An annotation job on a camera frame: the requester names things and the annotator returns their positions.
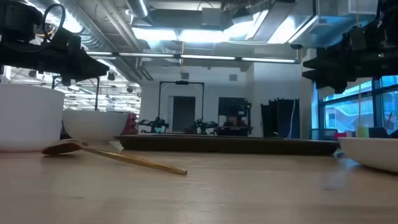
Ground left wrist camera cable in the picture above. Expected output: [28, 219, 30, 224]
[42, 2, 67, 41]

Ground black folding panels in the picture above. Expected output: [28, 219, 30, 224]
[260, 98, 301, 139]

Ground dark brown tray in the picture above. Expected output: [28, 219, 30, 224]
[114, 133, 342, 156]

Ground person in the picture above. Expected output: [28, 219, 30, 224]
[217, 114, 249, 137]

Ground white mug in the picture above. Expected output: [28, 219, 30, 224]
[0, 83, 65, 152]

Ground yellow-green container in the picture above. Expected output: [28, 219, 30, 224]
[356, 125, 370, 139]

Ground red object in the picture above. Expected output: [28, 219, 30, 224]
[124, 112, 139, 135]

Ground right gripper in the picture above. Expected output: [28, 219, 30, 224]
[302, 40, 398, 94]

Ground black monitor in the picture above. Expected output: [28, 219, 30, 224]
[217, 96, 252, 118]

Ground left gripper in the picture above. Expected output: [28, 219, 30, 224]
[0, 27, 110, 83]

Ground white bowl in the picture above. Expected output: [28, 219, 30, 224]
[62, 110, 129, 144]

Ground gold spoon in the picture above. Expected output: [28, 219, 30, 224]
[42, 138, 188, 176]

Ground white plate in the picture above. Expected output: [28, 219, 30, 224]
[338, 136, 398, 174]

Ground white hanging cord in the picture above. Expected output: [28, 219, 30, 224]
[287, 99, 296, 139]

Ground grey ceiling box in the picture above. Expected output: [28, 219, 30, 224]
[201, 7, 223, 27]

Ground round silver air duct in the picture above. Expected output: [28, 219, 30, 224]
[126, 0, 150, 19]

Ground dark grey door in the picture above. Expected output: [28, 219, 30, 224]
[172, 95, 197, 133]

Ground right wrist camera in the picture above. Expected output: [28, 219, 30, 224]
[349, 26, 368, 51]

